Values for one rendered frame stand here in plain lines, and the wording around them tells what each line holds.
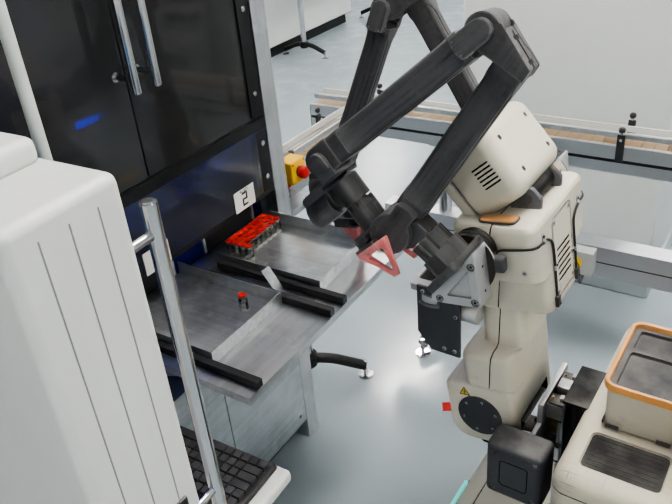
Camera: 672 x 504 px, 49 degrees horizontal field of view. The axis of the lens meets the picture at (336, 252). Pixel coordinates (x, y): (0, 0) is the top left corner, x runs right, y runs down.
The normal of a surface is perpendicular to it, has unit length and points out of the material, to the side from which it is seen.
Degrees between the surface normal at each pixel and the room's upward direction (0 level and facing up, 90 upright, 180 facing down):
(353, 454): 0
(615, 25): 90
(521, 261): 90
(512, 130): 48
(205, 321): 0
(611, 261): 90
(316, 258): 0
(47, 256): 90
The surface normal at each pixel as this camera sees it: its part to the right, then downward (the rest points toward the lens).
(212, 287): -0.08, -0.86
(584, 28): -0.53, 0.47
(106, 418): 0.86, 0.20
